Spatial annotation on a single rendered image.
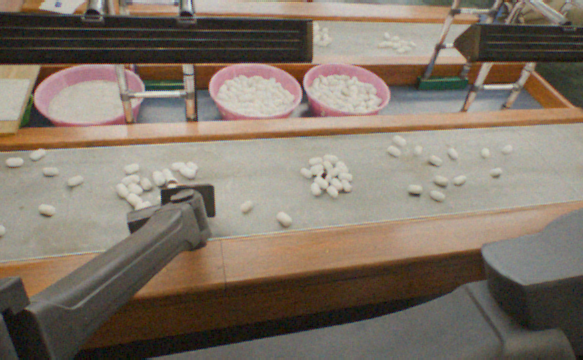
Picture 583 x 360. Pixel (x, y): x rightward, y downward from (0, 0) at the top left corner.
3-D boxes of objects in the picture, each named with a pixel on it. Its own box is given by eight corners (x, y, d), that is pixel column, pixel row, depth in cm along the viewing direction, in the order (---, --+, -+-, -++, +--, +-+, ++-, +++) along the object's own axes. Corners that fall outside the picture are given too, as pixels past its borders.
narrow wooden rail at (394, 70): (516, 87, 161) (531, 63, 153) (-8, 99, 117) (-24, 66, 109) (509, 80, 165) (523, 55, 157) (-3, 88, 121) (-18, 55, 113)
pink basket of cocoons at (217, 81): (314, 127, 124) (320, 102, 117) (236, 154, 111) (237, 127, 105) (268, 82, 138) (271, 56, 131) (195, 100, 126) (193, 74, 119)
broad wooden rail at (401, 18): (464, 57, 190) (482, 19, 177) (27, 58, 146) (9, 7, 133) (451, 44, 198) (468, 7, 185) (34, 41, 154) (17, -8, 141)
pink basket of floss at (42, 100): (168, 119, 118) (165, 91, 111) (87, 167, 101) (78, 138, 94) (107, 81, 127) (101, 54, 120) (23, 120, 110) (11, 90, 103)
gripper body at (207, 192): (160, 187, 79) (157, 193, 72) (213, 183, 82) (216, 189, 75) (162, 220, 80) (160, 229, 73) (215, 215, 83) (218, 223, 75)
